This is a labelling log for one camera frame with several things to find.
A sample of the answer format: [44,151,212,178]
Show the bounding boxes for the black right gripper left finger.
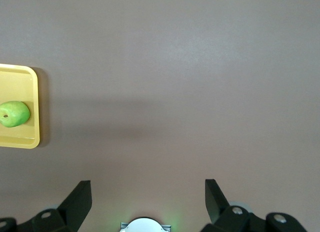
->
[0,180,93,232]

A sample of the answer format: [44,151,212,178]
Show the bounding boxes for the yellow plastic tray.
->
[0,64,41,150]

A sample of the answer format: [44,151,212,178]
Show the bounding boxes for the green apple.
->
[0,100,31,128]

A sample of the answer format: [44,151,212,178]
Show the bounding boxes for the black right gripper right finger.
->
[201,179,308,232]

